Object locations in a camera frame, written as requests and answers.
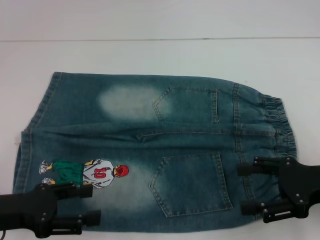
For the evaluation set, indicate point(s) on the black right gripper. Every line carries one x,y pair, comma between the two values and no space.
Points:
305,190

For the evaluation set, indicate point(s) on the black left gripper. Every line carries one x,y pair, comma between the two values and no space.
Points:
45,210

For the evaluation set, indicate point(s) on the blue denim shorts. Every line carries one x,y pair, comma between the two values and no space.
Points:
175,125

